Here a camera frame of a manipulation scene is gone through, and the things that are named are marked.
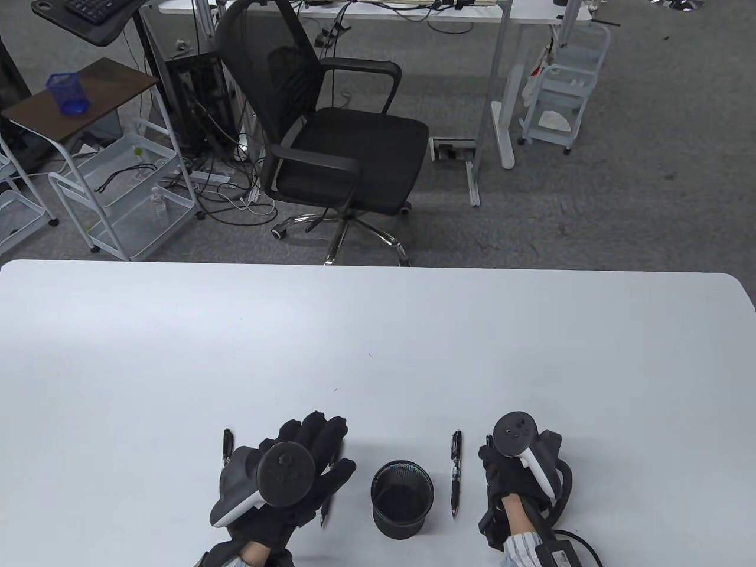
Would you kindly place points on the person's right hand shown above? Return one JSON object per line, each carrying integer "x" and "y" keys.
{"x": 502, "y": 478}

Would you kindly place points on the black mesh pen holder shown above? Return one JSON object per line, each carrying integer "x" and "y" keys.
{"x": 407, "y": 525}

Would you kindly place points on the black keyboard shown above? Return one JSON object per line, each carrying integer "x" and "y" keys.
{"x": 94, "y": 7}

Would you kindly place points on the grey right hand controller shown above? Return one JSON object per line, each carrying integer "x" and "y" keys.
{"x": 514, "y": 434}

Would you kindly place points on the grey hand controller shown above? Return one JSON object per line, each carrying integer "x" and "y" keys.
{"x": 286, "y": 475}
{"x": 514, "y": 434}

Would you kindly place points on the black mesh office chair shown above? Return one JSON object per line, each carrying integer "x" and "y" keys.
{"x": 348, "y": 153}

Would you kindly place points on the clear spray bottle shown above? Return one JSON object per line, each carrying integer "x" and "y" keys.
{"x": 158, "y": 204}

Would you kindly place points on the blue mesh pen cup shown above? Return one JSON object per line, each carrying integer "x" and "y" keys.
{"x": 71, "y": 97}

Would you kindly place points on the brown side table white frame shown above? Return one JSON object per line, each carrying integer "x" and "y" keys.
{"x": 88, "y": 94}

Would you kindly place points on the black computer tower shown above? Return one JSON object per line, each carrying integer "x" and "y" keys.
{"x": 201, "y": 88}

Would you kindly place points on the grey floor socket box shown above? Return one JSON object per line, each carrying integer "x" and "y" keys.
{"x": 452, "y": 150}

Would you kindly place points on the white power strip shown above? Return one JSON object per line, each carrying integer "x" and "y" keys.
{"x": 209, "y": 176}

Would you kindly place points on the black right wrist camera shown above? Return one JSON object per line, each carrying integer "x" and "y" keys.
{"x": 561, "y": 555}

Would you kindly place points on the white plastic rolling cart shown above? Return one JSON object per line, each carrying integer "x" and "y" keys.
{"x": 582, "y": 65}

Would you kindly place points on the black keyboard tray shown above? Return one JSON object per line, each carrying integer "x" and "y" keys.
{"x": 100, "y": 32}

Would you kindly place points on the grey left hand controller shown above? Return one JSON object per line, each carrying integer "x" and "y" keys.
{"x": 286, "y": 475}

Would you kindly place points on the person's left hand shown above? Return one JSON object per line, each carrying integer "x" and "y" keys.
{"x": 322, "y": 440}

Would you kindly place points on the white crumpled cloth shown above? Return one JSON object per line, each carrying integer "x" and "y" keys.
{"x": 555, "y": 121}

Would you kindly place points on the white plastic bag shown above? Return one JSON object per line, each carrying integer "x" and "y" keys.
{"x": 537, "y": 82}

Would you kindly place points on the person's right forearm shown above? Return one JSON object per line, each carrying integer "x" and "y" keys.
{"x": 520, "y": 531}

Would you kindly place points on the chrome chair base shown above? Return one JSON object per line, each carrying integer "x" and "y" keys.
{"x": 679, "y": 5}

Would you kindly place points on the person's left forearm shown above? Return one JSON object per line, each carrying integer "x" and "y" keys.
{"x": 257, "y": 556}

